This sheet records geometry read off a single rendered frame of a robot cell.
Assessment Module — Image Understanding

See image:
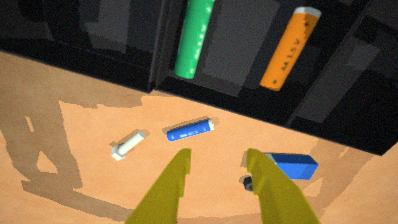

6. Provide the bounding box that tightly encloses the blue and white eraser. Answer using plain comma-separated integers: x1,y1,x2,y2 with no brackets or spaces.
264,153,319,180

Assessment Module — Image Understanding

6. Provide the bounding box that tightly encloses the black three-compartment bin rack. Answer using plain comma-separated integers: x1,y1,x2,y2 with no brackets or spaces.
0,0,398,156

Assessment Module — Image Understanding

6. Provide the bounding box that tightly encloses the blue aaa battery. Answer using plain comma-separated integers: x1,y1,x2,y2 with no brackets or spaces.
167,119,214,142

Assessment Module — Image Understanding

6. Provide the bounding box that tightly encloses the green aa battery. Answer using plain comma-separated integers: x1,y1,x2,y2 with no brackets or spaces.
174,0,214,79

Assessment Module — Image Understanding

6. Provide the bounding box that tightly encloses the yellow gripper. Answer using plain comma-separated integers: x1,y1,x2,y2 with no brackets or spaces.
124,148,321,224

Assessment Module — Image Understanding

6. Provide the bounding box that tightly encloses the grey hex bolt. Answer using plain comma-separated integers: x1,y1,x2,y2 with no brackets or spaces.
111,131,145,160

